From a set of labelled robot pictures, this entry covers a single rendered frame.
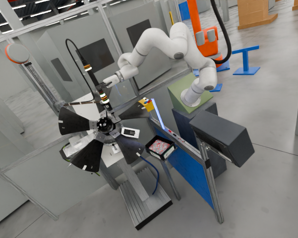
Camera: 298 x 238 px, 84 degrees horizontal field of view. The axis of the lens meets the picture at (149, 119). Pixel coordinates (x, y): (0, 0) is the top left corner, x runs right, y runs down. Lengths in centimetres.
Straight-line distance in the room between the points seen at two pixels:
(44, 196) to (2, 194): 99
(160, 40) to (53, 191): 216
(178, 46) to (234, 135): 51
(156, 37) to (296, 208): 181
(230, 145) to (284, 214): 133
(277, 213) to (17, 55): 258
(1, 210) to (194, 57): 336
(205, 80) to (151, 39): 47
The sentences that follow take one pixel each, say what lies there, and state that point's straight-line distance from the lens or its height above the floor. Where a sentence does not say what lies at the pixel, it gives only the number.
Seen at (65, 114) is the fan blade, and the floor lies 138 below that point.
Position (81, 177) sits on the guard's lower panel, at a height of 37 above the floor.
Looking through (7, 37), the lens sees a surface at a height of 202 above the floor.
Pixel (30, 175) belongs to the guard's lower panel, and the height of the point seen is 77.
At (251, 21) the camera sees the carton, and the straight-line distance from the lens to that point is 892.
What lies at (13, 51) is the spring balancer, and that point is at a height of 190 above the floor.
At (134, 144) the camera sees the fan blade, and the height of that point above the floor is 99.
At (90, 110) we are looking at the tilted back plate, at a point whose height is 124.
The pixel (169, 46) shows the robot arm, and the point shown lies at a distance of 95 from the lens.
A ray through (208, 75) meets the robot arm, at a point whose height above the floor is 129.
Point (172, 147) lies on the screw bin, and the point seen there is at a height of 85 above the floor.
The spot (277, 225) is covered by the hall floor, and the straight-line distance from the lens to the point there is 195.
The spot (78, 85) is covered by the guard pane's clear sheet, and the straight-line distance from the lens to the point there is 196.
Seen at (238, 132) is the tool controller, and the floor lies 125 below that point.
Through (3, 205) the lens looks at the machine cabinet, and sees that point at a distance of 353.
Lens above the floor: 175
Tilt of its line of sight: 30 degrees down
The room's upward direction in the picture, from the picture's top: 23 degrees counter-clockwise
